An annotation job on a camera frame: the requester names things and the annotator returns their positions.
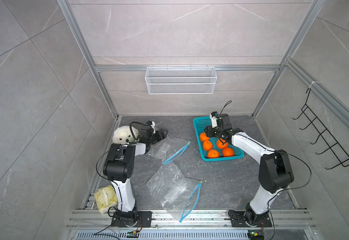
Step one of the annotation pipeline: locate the orange six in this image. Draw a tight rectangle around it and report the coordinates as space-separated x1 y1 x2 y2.
216 139 228 150

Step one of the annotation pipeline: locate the orange one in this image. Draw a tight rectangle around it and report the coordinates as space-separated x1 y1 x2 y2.
221 147 235 158

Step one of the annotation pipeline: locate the orange three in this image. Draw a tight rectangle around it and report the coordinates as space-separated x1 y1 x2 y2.
199 133 209 142

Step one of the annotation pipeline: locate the orange four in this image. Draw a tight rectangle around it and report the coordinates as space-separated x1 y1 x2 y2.
202 140 213 152

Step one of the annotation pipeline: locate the orange two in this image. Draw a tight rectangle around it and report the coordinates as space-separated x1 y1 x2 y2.
207 149 220 159

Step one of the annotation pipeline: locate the clear zip-top bag blue seal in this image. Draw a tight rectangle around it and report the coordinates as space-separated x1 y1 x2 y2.
147 163 202 223

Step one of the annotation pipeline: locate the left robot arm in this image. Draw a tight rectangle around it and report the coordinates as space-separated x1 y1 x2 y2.
103 121 169 224

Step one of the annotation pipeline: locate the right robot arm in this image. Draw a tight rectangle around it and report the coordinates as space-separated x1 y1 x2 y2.
204 112 294 227

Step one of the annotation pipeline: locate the teal plastic basket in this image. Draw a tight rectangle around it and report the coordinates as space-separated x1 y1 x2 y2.
193 116 244 162

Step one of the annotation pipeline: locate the white plush dog toy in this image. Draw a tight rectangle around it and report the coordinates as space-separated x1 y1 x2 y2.
112 126 139 145

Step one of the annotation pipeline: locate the yellow plush toy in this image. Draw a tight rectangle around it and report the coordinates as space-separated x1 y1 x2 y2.
94 185 118 214

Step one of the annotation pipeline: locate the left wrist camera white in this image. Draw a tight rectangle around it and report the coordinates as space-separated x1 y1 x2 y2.
146 121 156 134

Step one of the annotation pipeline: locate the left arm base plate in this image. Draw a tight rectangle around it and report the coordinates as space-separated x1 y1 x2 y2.
111 211 152 228

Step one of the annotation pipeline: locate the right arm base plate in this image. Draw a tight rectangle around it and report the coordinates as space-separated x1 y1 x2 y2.
227 210 272 228

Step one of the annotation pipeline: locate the aluminium mounting rail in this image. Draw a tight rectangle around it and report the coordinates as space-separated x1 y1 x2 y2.
64 210 316 230

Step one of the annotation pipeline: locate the black wire hook rack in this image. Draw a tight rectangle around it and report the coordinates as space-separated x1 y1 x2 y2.
292 88 349 170

